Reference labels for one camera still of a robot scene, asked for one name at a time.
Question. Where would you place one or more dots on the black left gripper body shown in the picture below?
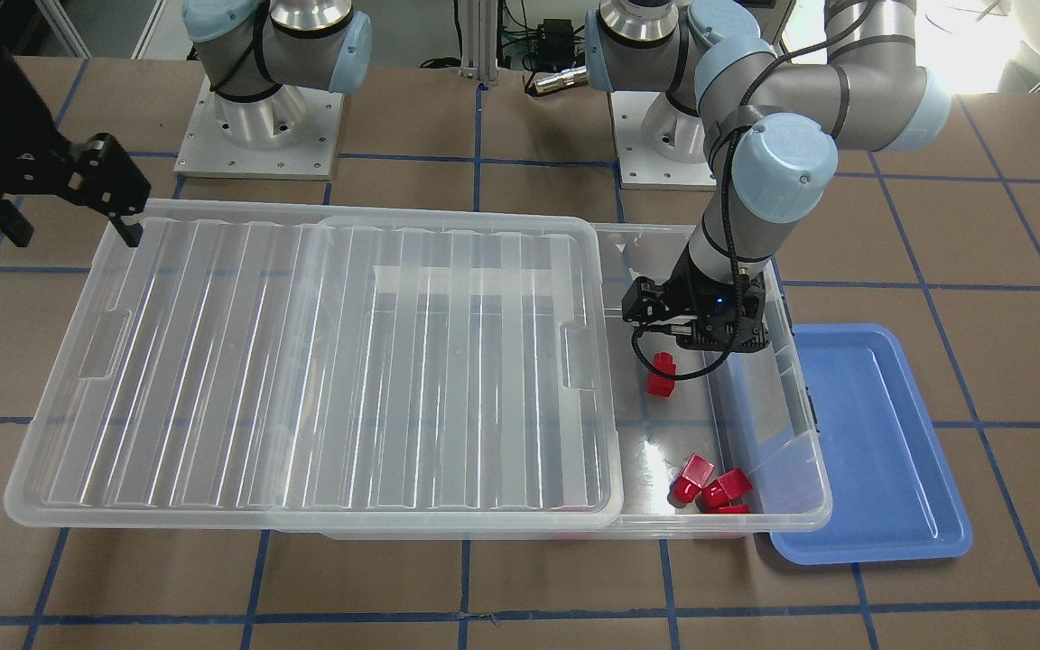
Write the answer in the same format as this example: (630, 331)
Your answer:
(684, 291)

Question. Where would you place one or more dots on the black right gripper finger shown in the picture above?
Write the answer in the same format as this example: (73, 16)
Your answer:
(130, 230)
(14, 225)

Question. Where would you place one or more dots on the clear plastic box lid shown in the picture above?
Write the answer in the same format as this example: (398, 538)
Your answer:
(157, 413)

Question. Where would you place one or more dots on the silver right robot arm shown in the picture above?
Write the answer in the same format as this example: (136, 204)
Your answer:
(252, 51)

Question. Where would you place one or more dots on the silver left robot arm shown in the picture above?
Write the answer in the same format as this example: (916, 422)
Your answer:
(773, 129)

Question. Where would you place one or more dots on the clear plastic storage box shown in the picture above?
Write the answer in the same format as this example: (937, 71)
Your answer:
(746, 424)

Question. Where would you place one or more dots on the red block in corner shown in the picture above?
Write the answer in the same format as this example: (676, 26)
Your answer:
(693, 477)

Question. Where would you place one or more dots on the red block beside corner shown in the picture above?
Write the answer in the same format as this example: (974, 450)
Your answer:
(725, 490)

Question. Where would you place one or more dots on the blue plastic tray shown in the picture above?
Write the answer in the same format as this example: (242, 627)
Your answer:
(894, 496)

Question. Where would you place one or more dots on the aluminium frame post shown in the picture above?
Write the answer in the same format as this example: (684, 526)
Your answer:
(478, 35)

